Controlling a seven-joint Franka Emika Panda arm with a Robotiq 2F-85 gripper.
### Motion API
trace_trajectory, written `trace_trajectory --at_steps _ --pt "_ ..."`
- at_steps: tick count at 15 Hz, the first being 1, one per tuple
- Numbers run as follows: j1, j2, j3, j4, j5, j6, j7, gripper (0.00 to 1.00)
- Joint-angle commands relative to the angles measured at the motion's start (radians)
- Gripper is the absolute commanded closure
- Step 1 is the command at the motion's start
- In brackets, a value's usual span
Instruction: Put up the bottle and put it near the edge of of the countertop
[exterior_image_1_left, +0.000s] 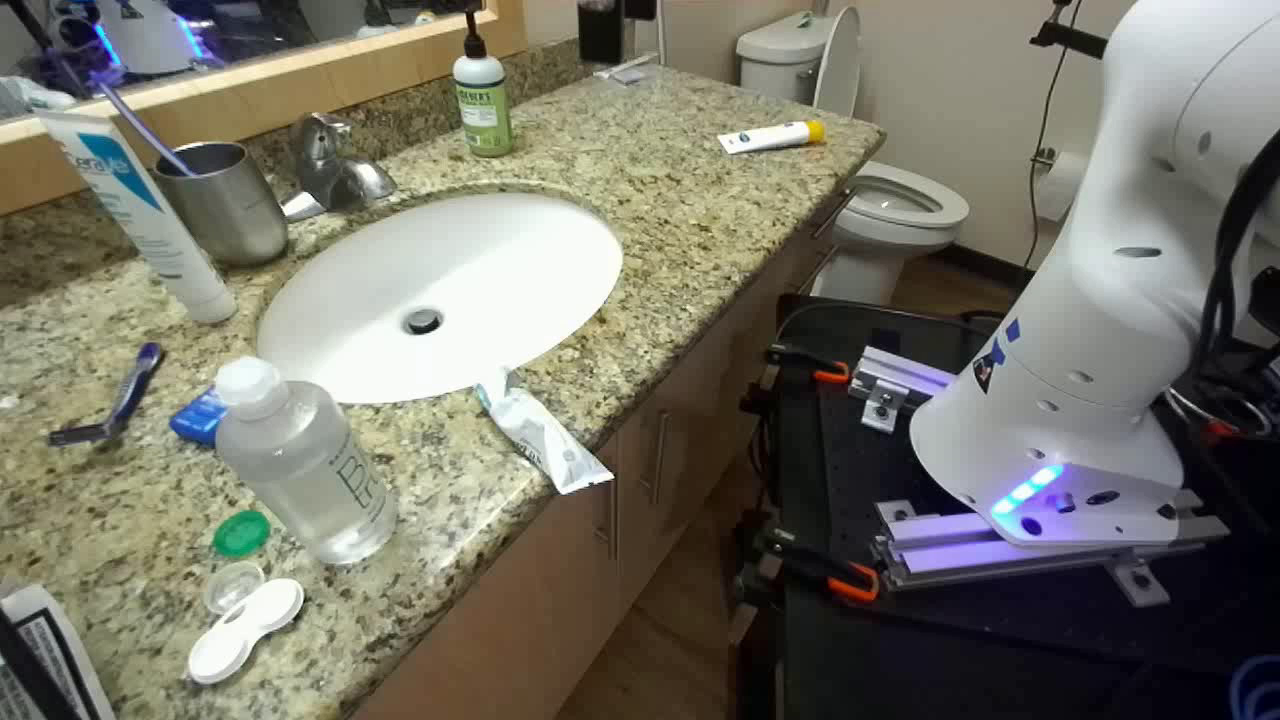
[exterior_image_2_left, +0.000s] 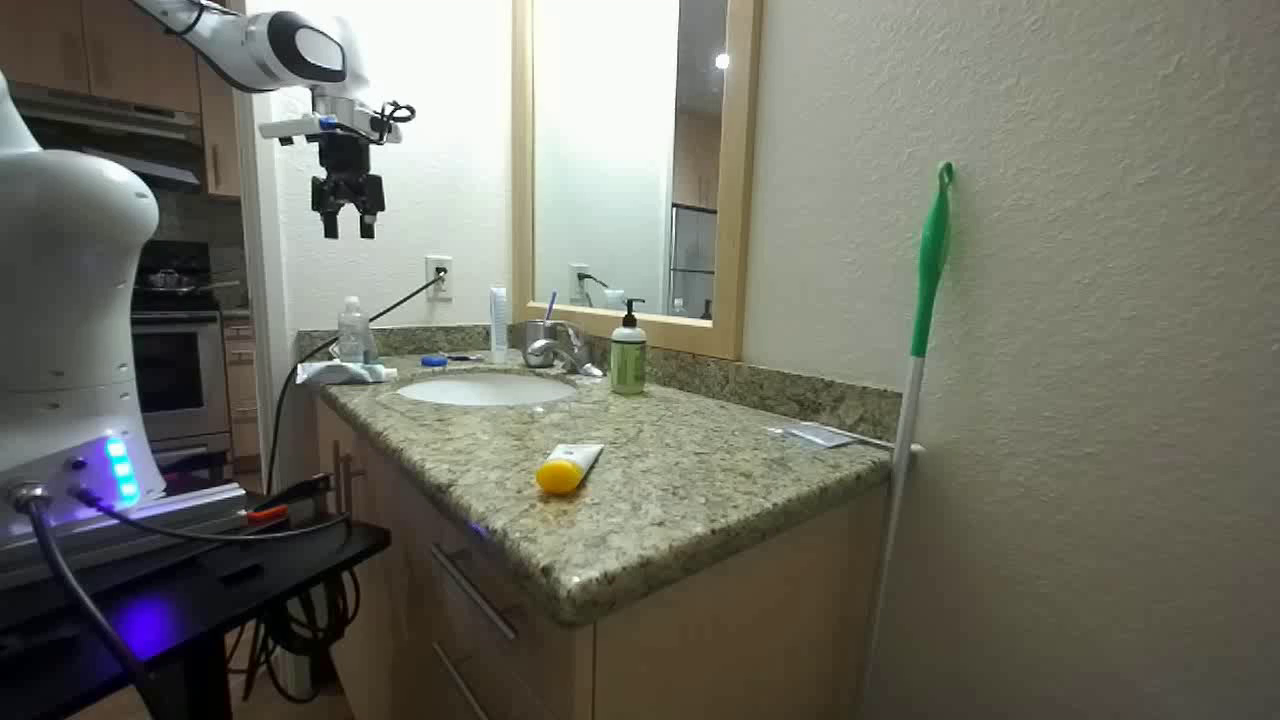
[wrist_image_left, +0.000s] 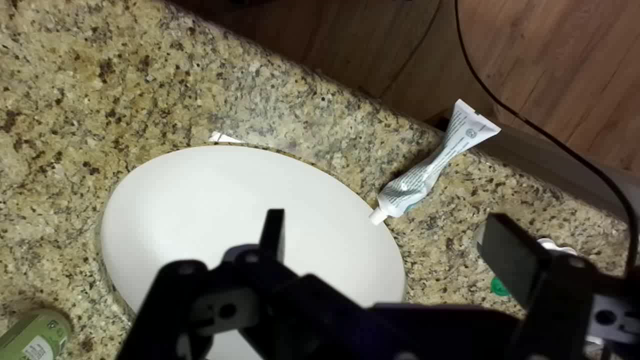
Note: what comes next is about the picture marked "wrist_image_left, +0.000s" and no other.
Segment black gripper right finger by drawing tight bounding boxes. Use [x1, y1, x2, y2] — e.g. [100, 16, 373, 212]
[476, 213, 640, 360]

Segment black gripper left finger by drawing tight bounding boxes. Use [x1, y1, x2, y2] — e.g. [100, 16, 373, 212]
[117, 210, 313, 360]

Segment green label pump soap bottle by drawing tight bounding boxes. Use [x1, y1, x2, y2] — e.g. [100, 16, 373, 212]
[0, 307, 71, 360]

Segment green contact lens cap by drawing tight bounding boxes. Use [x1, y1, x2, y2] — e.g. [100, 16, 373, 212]
[489, 275, 509, 295]

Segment white oval sink basin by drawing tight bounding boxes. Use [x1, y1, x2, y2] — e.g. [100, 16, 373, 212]
[97, 143, 407, 360]

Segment crumpled toothpaste tube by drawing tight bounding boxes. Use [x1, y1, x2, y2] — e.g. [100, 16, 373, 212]
[369, 100, 499, 224]

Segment black cable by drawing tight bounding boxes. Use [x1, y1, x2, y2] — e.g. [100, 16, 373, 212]
[451, 0, 640, 275]

